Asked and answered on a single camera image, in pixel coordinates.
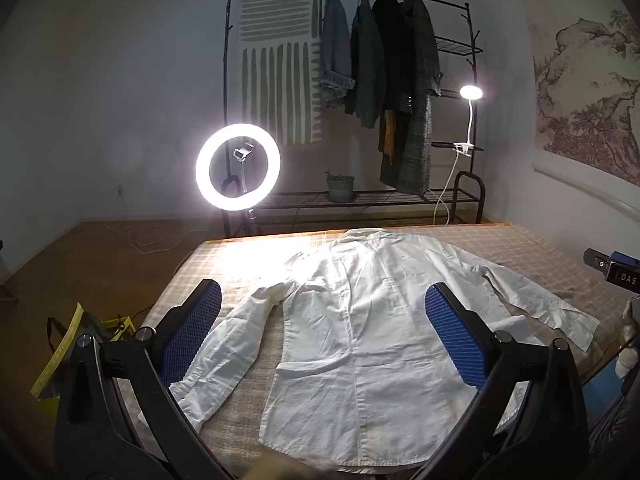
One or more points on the white shirt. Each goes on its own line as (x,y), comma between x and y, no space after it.
(360,340)

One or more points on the black coat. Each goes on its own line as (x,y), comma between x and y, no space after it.
(395,55)

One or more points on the yellow bag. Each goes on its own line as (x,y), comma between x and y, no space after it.
(55,365)

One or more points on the landscape wall painting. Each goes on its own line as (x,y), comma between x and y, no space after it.
(590,95)

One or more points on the dark green jacket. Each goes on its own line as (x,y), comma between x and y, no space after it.
(367,70)

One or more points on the blue denim jacket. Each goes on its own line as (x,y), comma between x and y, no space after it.
(335,45)

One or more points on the yellow scarf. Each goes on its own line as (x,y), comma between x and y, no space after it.
(387,132)

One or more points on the potted plant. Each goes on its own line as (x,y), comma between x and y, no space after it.
(341,191)

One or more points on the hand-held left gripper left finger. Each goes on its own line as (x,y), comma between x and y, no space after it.
(192,321)

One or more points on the green striped hanging cloth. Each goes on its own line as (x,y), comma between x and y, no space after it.
(272,60)

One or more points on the plush toy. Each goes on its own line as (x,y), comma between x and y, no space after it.
(627,360)

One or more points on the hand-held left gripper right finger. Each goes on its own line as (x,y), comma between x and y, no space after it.
(457,336)

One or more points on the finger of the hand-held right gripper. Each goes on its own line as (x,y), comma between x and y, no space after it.
(625,257)
(596,261)

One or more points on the black metal clothes rack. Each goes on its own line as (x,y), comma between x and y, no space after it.
(452,50)

